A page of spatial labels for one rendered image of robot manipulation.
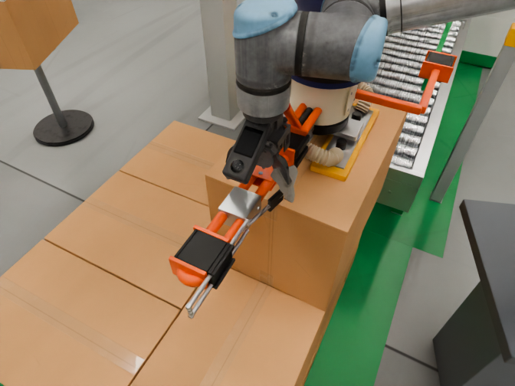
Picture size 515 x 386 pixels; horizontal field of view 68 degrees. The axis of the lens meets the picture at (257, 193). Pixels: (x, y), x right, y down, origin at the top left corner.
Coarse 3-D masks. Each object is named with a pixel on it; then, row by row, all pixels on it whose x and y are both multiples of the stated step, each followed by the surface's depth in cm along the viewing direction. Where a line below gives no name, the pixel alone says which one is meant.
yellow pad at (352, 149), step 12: (372, 108) 119; (360, 120) 114; (372, 120) 115; (360, 132) 110; (324, 144) 107; (336, 144) 104; (348, 144) 106; (360, 144) 107; (348, 156) 103; (312, 168) 102; (324, 168) 100; (336, 168) 100; (348, 168) 100
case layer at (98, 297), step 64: (192, 128) 181; (128, 192) 152; (192, 192) 152; (64, 256) 131; (128, 256) 131; (0, 320) 115; (64, 320) 115; (128, 320) 115; (192, 320) 115; (256, 320) 115; (320, 320) 115; (64, 384) 103; (128, 384) 103; (192, 384) 103; (256, 384) 103
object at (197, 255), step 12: (204, 228) 70; (192, 240) 68; (204, 240) 68; (216, 240) 68; (228, 240) 68; (180, 252) 66; (192, 252) 66; (204, 252) 66; (216, 252) 66; (180, 264) 65; (192, 264) 64; (204, 264) 64; (204, 276) 63
